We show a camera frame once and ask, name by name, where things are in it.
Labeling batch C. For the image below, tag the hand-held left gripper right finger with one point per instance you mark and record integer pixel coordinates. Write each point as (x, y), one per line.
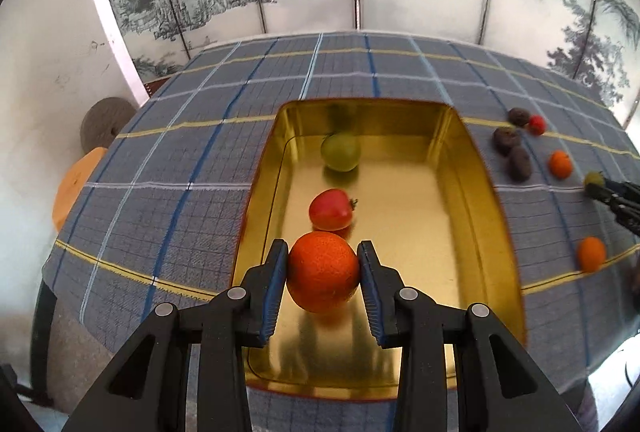
(370, 294)

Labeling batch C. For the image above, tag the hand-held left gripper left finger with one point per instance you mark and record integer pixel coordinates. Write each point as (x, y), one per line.
(277, 284)

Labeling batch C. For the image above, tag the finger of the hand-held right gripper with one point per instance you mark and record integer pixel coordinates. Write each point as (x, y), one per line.
(622, 188)
(612, 204)

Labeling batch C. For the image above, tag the small green fruit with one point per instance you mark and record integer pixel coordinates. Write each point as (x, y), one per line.
(593, 178)

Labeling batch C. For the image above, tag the large orange mandarin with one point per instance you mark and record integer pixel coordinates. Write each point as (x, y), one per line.
(322, 272)

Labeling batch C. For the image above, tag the small orange mandarin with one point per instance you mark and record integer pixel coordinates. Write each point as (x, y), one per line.
(591, 254)
(560, 163)

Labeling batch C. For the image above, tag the gold metal tin tray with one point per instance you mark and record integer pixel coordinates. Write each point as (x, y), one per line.
(425, 237)

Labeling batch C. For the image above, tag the dark wrinkled passion fruit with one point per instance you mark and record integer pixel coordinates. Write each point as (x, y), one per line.
(520, 163)
(519, 116)
(506, 139)

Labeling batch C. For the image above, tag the small red tomato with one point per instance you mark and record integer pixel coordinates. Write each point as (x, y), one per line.
(537, 124)

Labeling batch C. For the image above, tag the red tomato with stem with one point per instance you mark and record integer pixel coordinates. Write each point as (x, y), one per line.
(327, 210)

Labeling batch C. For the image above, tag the blue plaid tablecloth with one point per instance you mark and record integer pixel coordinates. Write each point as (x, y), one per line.
(175, 192)

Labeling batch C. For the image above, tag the green round fruit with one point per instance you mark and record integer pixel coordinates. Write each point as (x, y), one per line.
(340, 151)

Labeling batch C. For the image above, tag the orange plastic stool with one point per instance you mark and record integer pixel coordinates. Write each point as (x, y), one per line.
(70, 192)

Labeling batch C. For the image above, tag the grey round millstone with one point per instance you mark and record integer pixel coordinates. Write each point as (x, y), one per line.
(102, 124)

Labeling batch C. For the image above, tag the black metal table leg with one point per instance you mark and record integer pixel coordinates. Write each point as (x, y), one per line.
(40, 337)

